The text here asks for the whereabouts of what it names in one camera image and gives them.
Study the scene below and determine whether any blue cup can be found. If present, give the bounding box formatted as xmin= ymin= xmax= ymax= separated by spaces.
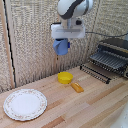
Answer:
xmin=53 ymin=38 xmax=70 ymax=56

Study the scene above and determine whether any black toaster oven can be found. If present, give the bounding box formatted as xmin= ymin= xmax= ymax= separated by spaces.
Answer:
xmin=98 ymin=37 xmax=128 ymax=58

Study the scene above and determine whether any black dish rack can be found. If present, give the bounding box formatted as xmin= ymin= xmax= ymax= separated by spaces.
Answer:
xmin=79 ymin=49 xmax=128 ymax=85

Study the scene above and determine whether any yellow bowl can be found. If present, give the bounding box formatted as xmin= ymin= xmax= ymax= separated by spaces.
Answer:
xmin=57 ymin=71 xmax=75 ymax=85

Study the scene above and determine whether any black cable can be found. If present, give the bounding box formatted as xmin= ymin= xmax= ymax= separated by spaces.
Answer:
xmin=85 ymin=30 xmax=128 ymax=38

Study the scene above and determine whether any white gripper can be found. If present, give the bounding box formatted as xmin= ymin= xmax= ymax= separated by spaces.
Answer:
xmin=50 ymin=21 xmax=87 ymax=49

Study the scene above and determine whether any white floral rimmed plate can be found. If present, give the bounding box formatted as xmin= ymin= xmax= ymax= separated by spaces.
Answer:
xmin=2 ymin=88 xmax=48 ymax=122

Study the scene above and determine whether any orange yellow block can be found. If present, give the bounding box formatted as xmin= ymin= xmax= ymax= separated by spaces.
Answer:
xmin=70 ymin=82 xmax=85 ymax=94

